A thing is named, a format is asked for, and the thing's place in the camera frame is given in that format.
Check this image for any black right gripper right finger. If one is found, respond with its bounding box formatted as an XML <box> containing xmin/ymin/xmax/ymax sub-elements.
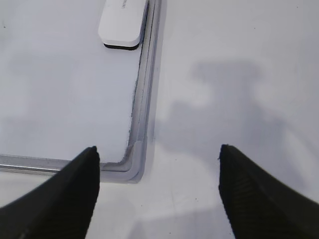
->
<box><xmin>218</xmin><ymin>144</ymin><xmax>319</xmax><ymax>239</ymax></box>

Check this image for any white board eraser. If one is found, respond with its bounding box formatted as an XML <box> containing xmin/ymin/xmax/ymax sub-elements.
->
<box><xmin>98</xmin><ymin>0</ymin><xmax>149</xmax><ymax>50</ymax></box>

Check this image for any white board with aluminium frame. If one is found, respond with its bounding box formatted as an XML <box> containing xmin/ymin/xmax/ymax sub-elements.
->
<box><xmin>0</xmin><ymin>0</ymin><xmax>161</xmax><ymax>183</ymax></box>

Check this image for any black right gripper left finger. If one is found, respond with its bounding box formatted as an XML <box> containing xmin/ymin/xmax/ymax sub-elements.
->
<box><xmin>0</xmin><ymin>146</ymin><xmax>100</xmax><ymax>239</ymax></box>

